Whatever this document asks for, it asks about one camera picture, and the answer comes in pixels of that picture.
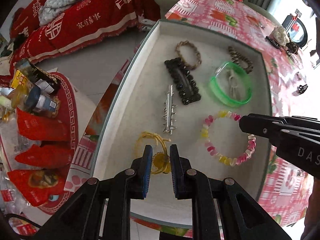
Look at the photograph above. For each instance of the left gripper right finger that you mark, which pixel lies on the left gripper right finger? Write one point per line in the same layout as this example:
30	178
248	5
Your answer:
179	168

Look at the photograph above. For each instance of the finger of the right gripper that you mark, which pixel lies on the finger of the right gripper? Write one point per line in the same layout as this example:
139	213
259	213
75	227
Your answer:
267	126

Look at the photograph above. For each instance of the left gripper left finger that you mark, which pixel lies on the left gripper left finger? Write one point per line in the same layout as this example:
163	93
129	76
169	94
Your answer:
139	183

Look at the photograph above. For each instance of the black small claw clip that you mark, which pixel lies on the black small claw clip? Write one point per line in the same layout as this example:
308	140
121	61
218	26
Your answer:
300	90

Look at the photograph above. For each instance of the silver metal hair clip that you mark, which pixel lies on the silver metal hair clip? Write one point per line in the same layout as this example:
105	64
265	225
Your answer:
169	112

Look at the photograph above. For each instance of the green translucent bangle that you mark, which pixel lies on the green translucent bangle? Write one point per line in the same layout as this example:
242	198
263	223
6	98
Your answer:
231	85

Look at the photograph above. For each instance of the black beaded hair barrette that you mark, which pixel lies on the black beaded hair barrette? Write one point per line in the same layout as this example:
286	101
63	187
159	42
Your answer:
183	80

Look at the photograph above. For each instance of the white jewelry tray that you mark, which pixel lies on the white jewelry tray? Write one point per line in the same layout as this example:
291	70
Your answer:
139	106

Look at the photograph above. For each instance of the right hand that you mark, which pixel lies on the right hand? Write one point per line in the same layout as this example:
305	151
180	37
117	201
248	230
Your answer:
312	213

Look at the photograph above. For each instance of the pink strawberry tablecloth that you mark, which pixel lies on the pink strawberry tablecloth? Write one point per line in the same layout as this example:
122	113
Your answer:
286	189

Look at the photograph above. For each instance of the small silver charm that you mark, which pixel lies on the small silver charm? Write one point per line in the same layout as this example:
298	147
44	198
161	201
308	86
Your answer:
298	76

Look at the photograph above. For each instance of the leopard print scrunchie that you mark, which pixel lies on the leopard print scrunchie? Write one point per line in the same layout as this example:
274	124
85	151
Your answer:
292	48

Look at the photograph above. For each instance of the cream dotted scrunchie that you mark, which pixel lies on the cream dotted scrunchie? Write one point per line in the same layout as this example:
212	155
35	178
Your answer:
280	36

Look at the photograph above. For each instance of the round black mirror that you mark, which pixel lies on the round black mirror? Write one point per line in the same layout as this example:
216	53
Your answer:
296	30

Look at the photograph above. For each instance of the red round snack tray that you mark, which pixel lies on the red round snack tray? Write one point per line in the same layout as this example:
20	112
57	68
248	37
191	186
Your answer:
37	151

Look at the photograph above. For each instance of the blue capped bottle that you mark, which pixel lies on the blue capped bottle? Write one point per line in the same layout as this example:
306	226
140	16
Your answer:
39	102

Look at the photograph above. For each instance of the metal tablecloth clip left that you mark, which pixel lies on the metal tablecloth clip left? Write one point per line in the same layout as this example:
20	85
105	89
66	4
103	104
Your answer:
146	25

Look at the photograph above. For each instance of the red printed bed cover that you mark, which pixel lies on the red printed bed cover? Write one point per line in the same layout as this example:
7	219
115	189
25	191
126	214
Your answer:
86	22

